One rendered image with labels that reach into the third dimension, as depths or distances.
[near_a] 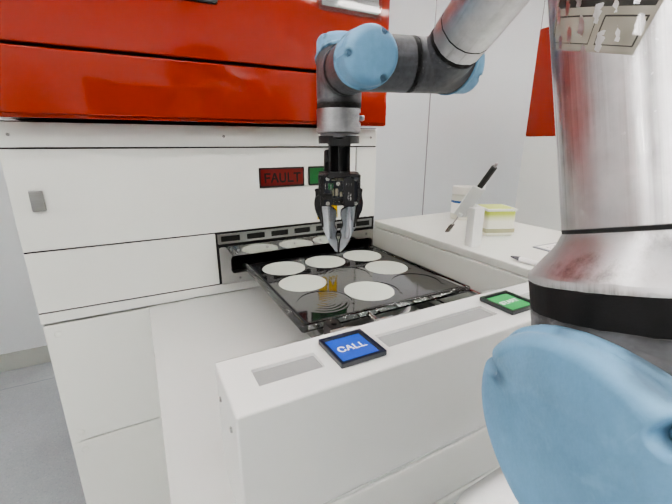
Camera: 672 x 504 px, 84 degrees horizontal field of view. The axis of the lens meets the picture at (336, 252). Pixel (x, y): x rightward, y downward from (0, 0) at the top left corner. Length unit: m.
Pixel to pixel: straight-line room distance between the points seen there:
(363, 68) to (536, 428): 0.44
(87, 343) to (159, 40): 0.65
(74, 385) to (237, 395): 0.71
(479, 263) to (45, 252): 0.87
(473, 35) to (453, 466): 0.54
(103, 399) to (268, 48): 0.87
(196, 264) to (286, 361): 0.57
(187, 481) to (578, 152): 0.47
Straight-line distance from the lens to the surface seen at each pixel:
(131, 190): 0.90
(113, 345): 1.00
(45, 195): 0.91
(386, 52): 0.54
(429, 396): 0.47
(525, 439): 0.20
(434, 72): 0.59
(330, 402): 0.38
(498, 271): 0.79
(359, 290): 0.74
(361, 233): 1.07
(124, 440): 1.14
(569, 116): 0.19
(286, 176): 0.95
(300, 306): 0.68
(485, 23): 0.53
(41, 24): 0.87
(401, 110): 3.00
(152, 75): 0.85
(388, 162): 2.94
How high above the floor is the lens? 1.18
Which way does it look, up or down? 16 degrees down
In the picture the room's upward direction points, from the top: straight up
